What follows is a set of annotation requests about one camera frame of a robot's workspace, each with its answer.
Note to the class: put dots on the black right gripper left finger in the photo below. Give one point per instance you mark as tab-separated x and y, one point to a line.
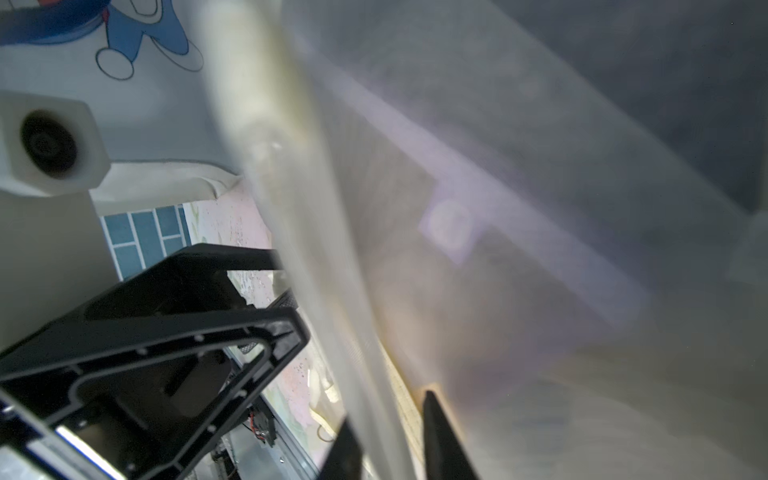
345	458

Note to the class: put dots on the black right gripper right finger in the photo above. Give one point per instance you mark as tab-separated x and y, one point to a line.
445	457

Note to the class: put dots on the yellow trim mesh pouch top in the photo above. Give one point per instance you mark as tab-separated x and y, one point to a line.
552	214

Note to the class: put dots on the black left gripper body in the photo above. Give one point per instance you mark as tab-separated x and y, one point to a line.
151	373

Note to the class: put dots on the white canvas tote bag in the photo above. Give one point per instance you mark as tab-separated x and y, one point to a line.
139	68

